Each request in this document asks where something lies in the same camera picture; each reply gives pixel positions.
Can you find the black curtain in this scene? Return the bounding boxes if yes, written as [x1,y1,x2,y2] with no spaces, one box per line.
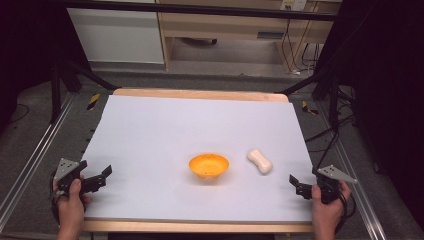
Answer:
[316,0,424,231]
[0,0,91,131]

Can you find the person's left hand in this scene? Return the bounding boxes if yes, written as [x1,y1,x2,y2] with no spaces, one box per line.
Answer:
[52,178,91,232]

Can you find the hanging desk cables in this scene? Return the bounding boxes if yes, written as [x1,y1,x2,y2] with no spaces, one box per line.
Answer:
[280,19,322,76]

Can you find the white foam sheet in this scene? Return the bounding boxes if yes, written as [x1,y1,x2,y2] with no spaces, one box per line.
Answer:
[80,94,317,224]

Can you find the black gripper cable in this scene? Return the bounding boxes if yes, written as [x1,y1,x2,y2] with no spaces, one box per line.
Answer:
[49,169,62,226]
[334,190,357,235]

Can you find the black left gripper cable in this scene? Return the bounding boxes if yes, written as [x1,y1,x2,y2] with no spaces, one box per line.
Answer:
[49,169,62,226]

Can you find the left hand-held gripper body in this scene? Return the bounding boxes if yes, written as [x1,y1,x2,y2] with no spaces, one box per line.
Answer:
[53,158,88,196]

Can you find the light wooden desk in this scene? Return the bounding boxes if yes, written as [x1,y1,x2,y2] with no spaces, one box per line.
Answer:
[155,0,343,75]

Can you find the person's right hand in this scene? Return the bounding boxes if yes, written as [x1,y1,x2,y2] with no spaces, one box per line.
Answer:
[310,180,352,232]

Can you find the white bone-shaped soap bar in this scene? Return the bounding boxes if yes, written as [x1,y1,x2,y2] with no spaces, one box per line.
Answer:
[246,148,274,175]

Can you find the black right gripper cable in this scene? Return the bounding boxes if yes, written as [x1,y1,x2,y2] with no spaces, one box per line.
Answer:
[334,190,357,235]

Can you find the white wall socket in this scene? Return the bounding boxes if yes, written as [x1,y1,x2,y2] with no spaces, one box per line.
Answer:
[280,0,308,12]

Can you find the yellow black striped tape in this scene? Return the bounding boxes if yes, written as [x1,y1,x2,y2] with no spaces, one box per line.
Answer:
[86,92,101,112]
[301,99,320,117]

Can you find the black metal stand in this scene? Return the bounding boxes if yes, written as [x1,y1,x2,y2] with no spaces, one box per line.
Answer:
[274,64,342,133]
[49,59,119,125]

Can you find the black metal crossbar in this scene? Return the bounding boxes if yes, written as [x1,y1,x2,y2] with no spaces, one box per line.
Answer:
[62,0,338,22]

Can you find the aluminium floor rail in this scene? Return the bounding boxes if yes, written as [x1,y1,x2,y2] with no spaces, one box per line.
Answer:
[0,92,77,233]
[316,99,388,240]

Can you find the orange plastic bowl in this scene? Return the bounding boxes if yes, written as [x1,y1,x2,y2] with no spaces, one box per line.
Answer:
[188,152,231,180]

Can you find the black floor cables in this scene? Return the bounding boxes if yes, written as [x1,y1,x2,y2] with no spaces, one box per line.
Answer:
[303,84,358,169]

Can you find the white cabinet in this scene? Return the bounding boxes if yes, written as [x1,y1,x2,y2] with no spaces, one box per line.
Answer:
[66,7,166,65]

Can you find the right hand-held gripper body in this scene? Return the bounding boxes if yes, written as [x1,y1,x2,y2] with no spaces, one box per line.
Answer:
[311,164,359,205]

